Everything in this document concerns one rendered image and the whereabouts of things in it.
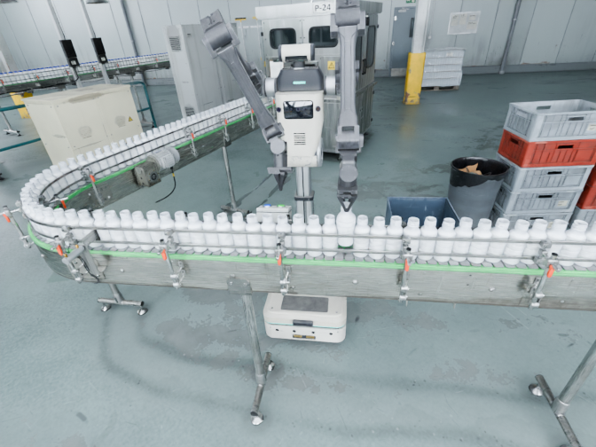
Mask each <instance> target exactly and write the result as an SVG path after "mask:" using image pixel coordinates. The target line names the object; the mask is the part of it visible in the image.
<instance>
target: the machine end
mask: <svg viewBox="0 0 596 447"><path fill-rule="evenodd" d="M359 3H360V11H365V35H363V36H358V37H357V41H356V60H359V78H358V82H356V111H357V118H358V126H359V134H360V133H361V134H364V136H365V135H368V133H366V131H367V130H368V129H369V128H370V127H371V123H372V120H373V118H372V110H373V94H374V90H373V86H374V85H375V84H377V82H374V73H376V69H375V58H376V44H377V31H378V28H379V25H378V18H379V15H378V13H382V4H383V3H379V2H371V1H363V0H359ZM330 13H335V0H334V1H324V2H315V3H304V4H285V5H274V6H264V7H255V15H256V18H257V19H258V20H262V27H263V31H262V32H261V36H263V45H264V55H265V65H266V74H267V78H271V72H270V62H269V60H272V59H278V47H279V46H280V45H285V44H299V43H301V44H303V43H314V44H315V60H314V61H305V66H306V67H320V69H321V71H322V73H323V74H324V76H325V75H335V71H334V62H339V59H340V45H339V41H338V38H331V37H330V36H331V35H330ZM340 107H341V101H340V100H338V99H337V95H336V94H335V95H324V117H325V118H324V122H323V128H322V133H321V137H322V138H323V152H328V153H336V149H335V148H336V135H338V119H339V114H340Z"/></svg>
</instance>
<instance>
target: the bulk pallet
mask: <svg viewBox="0 0 596 447"><path fill-rule="evenodd" d="M465 50H466V49H461V48H457V47H443V48H426V49H424V52H425V53H426V58H425V65H424V72H423V78H422V84H421V88H433V89H432V90H458V89H459V86H460V82H461V77H462V70H461V68H462V65H463V58H464V57H465V56H464V53H465ZM427 86H428V87H427ZM446 87H452V89H439V88H446ZM421 91H429V90H421Z"/></svg>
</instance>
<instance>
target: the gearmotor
mask: <svg viewBox="0 0 596 447"><path fill-rule="evenodd" d="M179 160H180V155H179V152H178V151H177V150H176V149H175V148H174V147H171V146H170V147H167V148H165V149H163V150H159V151H158V152H155V153H153V154H150V155H148V156H147V157H146V159H145V162H142V163H140V164H138V165H136V167H133V169H134V171H135V174H136V177H137V182H138V184H139V186H140V188H141V189H143V188H144V186H148V187H151V186H153V185H155V184H158V183H159V182H161V177H160V174H159V172H160V171H162V170H164V169H168V168H170V169H171V170H172V175H173V177H174V182H175V187H174V189H173V191H174V190H175V188H176V179H175V175H174V172H173V167H172V166H174V165H176V163H178V162H179ZM173 191H172V192H173ZM172 192H171V193H172ZM171 193H170V194H171ZM170 194H169V195H170ZM169 195H168V196H169ZM168 196H166V197H165V198H163V199H161V200H164V199H166V198H167V197H168ZM161 200H158V201H156V202H155V203H157V202H159V201H161Z"/></svg>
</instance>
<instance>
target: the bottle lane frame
mask: <svg viewBox="0 0 596 447"><path fill-rule="evenodd" d="M134 251H135V250H134ZM134 251H133V252H126V251H124V252H118V250H117V251H110V250H108V251H102V250H99V251H96V250H93V249H92V250H90V254H91V256H92V258H93V259H96V260H97V261H98V265H99V266H107V268H106V269H105V270H104V271H103V274H104V276H105V278H104V279H102V278H100V282H99V283H105V284H121V285H136V286H166V287H173V283H174V282H173V279H172V278H170V275H171V274H170V271H169V267H168V264H167V261H166V260H163V258H162V255H161V254H160V255H157V253H151V252H152V251H151V252H150V253H143V251H142V252H141V253H139V252H134ZM185 253H186V252H185ZM185 253H184V254H183V255H181V254H177V252H176V253H175V254H169V258H170V261H171V263H172V266H173V269H174V272H175V273H177V272H178V271H179V269H180V267H179V264H178V262H183V265H184V267H183V268H182V270H185V273H186V276H184V278H183V280H182V281H181V283H182V285H181V286H180V287H182V288H198V289H214V290H228V286H227V282H226V281H227V280H228V279H229V278H246V279H247V280H248V281H249V282H250V287H251V292H260V293H275V294H281V285H280V276H279V268H278V261H277V260H276V256H275V258H268V257H267V255H266V256H265V257H258V255H257V256H256V257H248V255H247V257H244V256H239V255H238V256H230V255H228V256H222V255H212V254H213V253H212V254H211V255H203V254H202V255H195V254H194V253H195V252H194V253H193V254H192V255H186V254H185ZM282 261H283V270H284V278H286V274H287V272H286V266H290V270H291V272H289V274H288V275H291V281H290V282H289V284H288V289H289V292H287V293H288V294H306V295H322V296H337V297H353V298H368V299H384V300H398V299H399V294H400V286H401V282H402V276H403V270H404V263H396V261H394V263H386V262H385V261H384V263H377V262H375V260H373V263H371V262H366V261H365V260H363V261H362V262H355V259H353V262H350V261H345V259H344V258H343V261H335V260H334V259H333V260H332V261H328V260H325V258H324V259H323V260H315V257H314V258H313V260H308V259H305V257H304V258H303V259H295V257H294V259H286V256H285V258H282ZM408 271H409V272H410V273H409V278H408V279H407V280H408V284H407V286H408V287H409V290H408V291H407V296H408V298H407V299H406V301H415V302H445V303H461V304H476V305H492V306H507V307H523V308H528V306H529V301H530V300H531V297H530V295H531V294H530V293H529V291H530V289H531V288H532V287H533V286H535V285H534V284H533V283H534V281H535V279H536V278H541V277H542V274H543V272H544V270H542V269H540V268H539V267H538V269H530V268H529V267H528V266H527V269H519V268H517V267H516V266H515V268H507V267H506V266H505V265H504V268H498V267H494V266H493V265H492V267H483V266H481V267H476V266H472V265H471V264H470V266H461V265H460V264H459V266H455V265H449V263H448V265H439V264H438V263H437V265H433V264H428V263H427V262H426V264H417V262H415V264H413V263H412V265H411V266H410V267H409V270H408ZM90 280H91V282H92V283H96V282H97V281H99V279H96V278H91V279H90ZM97 283H98V282H97ZM541 292H542V293H543V294H544V297H543V298H542V299H541V300H540V302H539V304H540V305H539V306H538V308H539V309H554V310H584V311H596V271H588V270H587V271H577V270H576V269H575V270H574V271H565V270H564V269H563V268H562V271H560V272H556V271H554V273H553V275H552V276H551V277H550V278H547V280H546V282H545V284H544V286H543V289H542V291H541Z"/></svg>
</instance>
